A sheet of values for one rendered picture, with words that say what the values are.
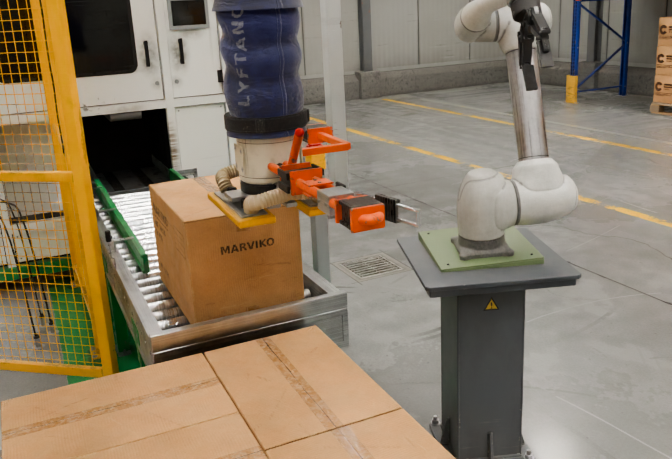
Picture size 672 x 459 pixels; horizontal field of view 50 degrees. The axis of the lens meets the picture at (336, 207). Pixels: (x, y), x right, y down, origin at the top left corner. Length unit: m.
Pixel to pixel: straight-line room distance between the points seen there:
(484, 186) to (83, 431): 1.39
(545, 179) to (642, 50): 9.85
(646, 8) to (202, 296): 10.41
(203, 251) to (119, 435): 0.68
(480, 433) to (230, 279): 1.03
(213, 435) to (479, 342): 0.99
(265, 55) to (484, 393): 1.41
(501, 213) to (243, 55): 1.01
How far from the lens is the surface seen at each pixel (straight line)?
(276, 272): 2.52
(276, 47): 1.87
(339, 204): 1.47
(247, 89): 1.88
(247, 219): 1.84
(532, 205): 2.42
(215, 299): 2.48
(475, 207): 2.37
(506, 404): 2.66
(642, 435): 3.03
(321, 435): 1.92
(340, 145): 2.11
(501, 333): 2.52
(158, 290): 2.97
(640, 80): 12.07
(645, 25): 12.18
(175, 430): 2.03
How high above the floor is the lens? 1.61
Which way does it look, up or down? 16 degrees down
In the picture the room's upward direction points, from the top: 3 degrees counter-clockwise
